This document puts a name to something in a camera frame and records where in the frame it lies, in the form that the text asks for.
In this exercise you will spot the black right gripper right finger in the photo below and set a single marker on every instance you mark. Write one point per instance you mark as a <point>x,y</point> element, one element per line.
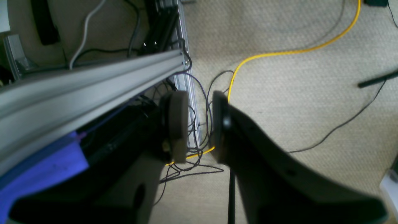
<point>278,189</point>

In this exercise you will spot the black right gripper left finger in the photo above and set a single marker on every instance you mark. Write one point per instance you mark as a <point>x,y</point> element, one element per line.
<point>119,189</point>

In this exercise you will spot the purple blue box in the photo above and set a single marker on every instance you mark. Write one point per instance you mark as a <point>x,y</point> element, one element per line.
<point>51,165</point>

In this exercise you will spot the black tripod leg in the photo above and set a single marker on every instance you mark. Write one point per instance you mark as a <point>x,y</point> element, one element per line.
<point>377,80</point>

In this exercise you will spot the vertical aluminium frame leg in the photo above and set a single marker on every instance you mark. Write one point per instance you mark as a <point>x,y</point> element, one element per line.
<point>185,82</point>

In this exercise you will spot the aluminium frame rail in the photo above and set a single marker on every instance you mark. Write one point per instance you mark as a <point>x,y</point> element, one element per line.
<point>39,110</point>

